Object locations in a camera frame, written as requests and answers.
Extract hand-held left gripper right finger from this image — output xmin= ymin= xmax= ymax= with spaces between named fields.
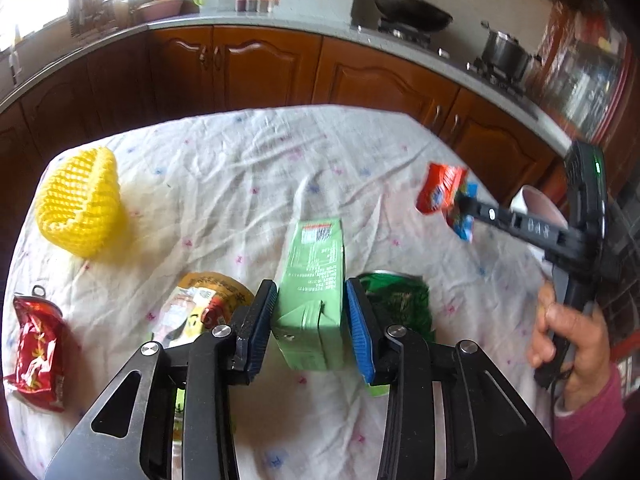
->
xmin=345 ymin=276 xmax=573 ymax=480

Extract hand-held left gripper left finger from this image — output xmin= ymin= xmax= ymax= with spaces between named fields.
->
xmin=44 ymin=279 xmax=280 ymax=480

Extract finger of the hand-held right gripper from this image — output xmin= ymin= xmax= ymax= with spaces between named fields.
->
xmin=457 ymin=182 xmax=502 ymax=217
xmin=449 ymin=211 xmax=501 ymax=244

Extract small red snack wrapper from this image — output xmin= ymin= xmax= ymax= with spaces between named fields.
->
xmin=416 ymin=162 xmax=478 ymax=243

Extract pink bin with white rim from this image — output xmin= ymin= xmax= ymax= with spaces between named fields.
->
xmin=510 ymin=185 xmax=571 ymax=231

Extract green drink carton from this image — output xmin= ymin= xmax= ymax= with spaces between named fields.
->
xmin=270 ymin=217 xmax=348 ymax=372

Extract person's right forearm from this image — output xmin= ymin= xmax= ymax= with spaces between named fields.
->
xmin=552 ymin=360 xmax=628 ymax=480

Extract person's right hand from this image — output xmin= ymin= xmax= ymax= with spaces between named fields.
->
xmin=530 ymin=280 xmax=618 ymax=411

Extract crushed green can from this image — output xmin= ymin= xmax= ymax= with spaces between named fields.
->
xmin=357 ymin=270 xmax=433 ymax=396

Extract green spouted snack pouch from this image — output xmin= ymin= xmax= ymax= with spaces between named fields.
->
xmin=150 ymin=271 xmax=256 ymax=443

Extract steel cooking pot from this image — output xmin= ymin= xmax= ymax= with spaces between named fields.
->
xmin=480 ymin=20 xmax=543 ymax=78

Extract white floral tablecloth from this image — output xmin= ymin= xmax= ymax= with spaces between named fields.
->
xmin=2 ymin=104 xmax=558 ymax=480

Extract wooden glass door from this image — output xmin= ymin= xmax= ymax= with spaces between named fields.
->
xmin=537 ymin=0 xmax=631 ymax=146

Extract gas stove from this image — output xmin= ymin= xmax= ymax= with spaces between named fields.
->
xmin=357 ymin=15 xmax=541 ymax=111

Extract black wok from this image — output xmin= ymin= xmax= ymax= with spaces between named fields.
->
xmin=328 ymin=0 xmax=453 ymax=31

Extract yellow foam fruit net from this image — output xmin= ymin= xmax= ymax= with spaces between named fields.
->
xmin=35 ymin=146 xmax=126 ymax=260

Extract crushed red can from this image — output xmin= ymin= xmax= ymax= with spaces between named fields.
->
xmin=4 ymin=285 xmax=68 ymax=413

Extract grey kitchen countertop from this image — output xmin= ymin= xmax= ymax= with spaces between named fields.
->
xmin=0 ymin=7 xmax=576 ymax=151

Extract wooden lower cabinets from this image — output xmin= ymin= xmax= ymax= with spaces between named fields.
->
xmin=0 ymin=27 xmax=566 ymax=201

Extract pink basin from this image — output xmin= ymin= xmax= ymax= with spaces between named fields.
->
xmin=132 ymin=0 xmax=183 ymax=23

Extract dish rack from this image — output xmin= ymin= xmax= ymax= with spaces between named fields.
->
xmin=67 ymin=0 xmax=118 ymax=38

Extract metal kitchen faucet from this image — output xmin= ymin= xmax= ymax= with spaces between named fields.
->
xmin=7 ymin=25 xmax=23 ymax=86

